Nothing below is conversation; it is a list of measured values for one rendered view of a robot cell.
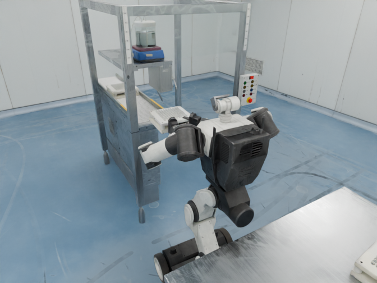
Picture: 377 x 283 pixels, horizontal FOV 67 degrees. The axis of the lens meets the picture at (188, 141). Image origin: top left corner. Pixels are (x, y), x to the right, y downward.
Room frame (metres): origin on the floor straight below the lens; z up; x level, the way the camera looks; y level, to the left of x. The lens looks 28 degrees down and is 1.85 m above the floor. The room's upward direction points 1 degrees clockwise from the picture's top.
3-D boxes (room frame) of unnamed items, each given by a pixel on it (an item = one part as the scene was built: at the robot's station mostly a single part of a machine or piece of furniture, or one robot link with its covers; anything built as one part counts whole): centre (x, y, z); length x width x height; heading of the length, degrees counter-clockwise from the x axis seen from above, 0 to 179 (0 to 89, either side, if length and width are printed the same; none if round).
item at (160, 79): (2.18, 0.22, 1.25); 0.22 x 0.11 x 0.20; 31
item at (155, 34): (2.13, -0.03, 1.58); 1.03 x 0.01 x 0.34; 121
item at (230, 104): (1.25, -0.18, 1.36); 0.10 x 0.07 x 0.09; 118
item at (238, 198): (1.17, -0.22, 0.89); 0.28 x 0.13 x 0.18; 28
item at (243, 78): (2.38, -0.51, 1.08); 0.17 x 0.06 x 0.26; 121
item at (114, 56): (2.28, 0.44, 1.36); 0.62 x 0.38 x 0.04; 31
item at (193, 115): (1.69, -0.07, 1.07); 0.12 x 0.10 x 0.13; 59
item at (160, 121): (1.81, 0.12, 1.07); 0.25 x 0.24 x 0.02; 116
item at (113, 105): (2.62, 0.62, 0.88); 1.30 x 0.29 x 0.10; 31
